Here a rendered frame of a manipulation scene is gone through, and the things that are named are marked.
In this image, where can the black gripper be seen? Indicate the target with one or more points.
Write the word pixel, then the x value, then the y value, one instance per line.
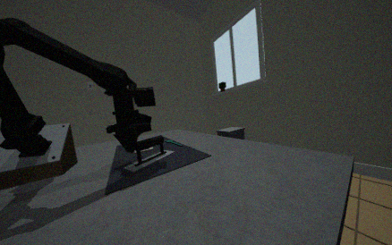
pixel 127 130

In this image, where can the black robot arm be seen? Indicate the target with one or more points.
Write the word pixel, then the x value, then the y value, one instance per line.
pixel 21 129

